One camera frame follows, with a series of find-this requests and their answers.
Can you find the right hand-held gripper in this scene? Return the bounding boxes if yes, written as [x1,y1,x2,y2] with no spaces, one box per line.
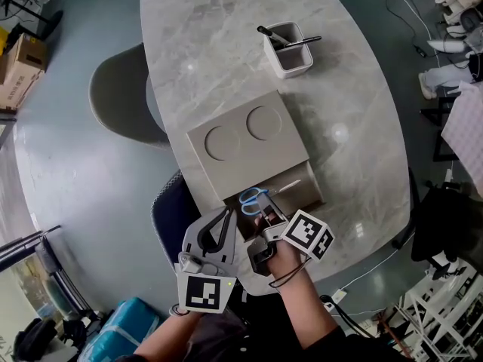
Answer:
[247,195,336,278]

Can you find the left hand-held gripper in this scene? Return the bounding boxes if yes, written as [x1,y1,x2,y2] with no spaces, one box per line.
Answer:
[174,207,238,314]

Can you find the blue-handled scissors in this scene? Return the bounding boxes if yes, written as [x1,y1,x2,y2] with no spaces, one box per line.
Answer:
[238,179,303,217]

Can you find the grey drawer box organizer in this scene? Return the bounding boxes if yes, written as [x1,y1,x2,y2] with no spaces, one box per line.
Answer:
[186,90,328,243]

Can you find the person's right forearm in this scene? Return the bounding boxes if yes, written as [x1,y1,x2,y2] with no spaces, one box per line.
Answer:
[277,275,340,349]

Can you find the person's left forearm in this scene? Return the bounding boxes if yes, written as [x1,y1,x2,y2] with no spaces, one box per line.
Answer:
[134,309,207,362]

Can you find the brown cardboard box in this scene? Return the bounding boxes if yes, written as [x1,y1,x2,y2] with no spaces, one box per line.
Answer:
[0,32,48,114]

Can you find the person's right hand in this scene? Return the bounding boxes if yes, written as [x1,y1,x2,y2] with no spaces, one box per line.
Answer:
[254,215,313,284]

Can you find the dark blue fabric chair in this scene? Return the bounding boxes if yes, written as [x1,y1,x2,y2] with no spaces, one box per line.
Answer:
[149,170,202,272]

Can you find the black wrist band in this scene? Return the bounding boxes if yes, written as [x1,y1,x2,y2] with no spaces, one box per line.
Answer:
[269,258,311,289]

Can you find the person's black top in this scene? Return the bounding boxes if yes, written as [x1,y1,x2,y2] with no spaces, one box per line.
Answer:
[188,296,382,362]

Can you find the teal plastic-wrapped package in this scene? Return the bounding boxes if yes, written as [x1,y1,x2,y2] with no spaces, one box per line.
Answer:
[81,296,164,362]

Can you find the white grey pen holder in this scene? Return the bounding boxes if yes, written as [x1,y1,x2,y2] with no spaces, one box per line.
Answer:
[263,21,315,80]

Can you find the grey shell chair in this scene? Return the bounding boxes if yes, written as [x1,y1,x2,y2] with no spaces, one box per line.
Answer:
[88,42,171,149]

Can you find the slim black pen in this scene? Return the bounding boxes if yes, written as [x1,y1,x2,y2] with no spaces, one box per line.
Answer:
[282,35,323,49]

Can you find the black office chair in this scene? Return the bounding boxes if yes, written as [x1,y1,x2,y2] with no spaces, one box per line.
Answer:
[392,181,483,279]

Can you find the black marker pen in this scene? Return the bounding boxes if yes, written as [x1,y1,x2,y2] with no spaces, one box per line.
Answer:
[257,25,290,47]

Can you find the white metal rack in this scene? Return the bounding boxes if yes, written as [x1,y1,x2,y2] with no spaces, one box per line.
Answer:
[377,265,483,362]

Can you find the black backpack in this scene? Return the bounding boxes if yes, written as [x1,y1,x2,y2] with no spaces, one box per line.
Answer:
[14,317,58,362]

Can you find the pink table cloth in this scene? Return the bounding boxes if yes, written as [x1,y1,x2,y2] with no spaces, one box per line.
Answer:
[440,81,483,199]

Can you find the white floor cable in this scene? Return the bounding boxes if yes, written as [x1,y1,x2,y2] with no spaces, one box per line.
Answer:
[331,247,401,298]

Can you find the thick black cable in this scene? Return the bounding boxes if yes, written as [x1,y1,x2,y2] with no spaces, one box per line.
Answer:
[320,294,379,339]

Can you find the black floor cable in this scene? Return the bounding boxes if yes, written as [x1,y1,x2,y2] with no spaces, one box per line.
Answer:
[384,0,439,58]

